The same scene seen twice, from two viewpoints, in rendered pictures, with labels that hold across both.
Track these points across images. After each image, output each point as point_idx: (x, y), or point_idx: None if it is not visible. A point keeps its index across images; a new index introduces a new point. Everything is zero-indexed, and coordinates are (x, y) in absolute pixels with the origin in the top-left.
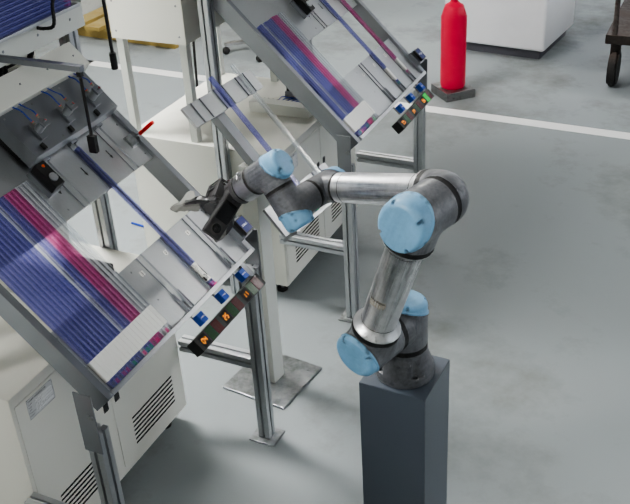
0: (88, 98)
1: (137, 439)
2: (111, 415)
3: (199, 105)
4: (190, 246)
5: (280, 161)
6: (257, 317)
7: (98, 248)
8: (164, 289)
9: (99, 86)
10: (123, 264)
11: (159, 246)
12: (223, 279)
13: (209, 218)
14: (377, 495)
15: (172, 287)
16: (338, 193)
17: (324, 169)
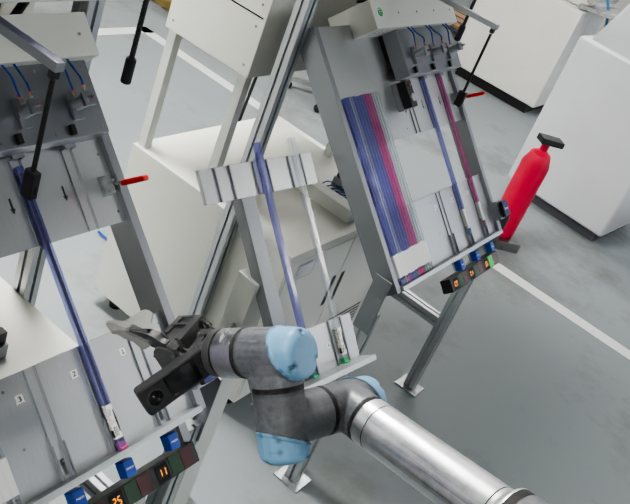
0: (70, 104)
1: None
2: None
3: (224, 175)
4: (116, 374)
5: (299, 353)
6: (169, 485)
7: (9, 289)
8: (42, 434)
9: (92, 95)
10: (27, 331)
11: (69, 361)
12: (139, 444)
13: (152, 376)
14: None
15: (56, 434)
16: (363, 435)
17: (357, 377)
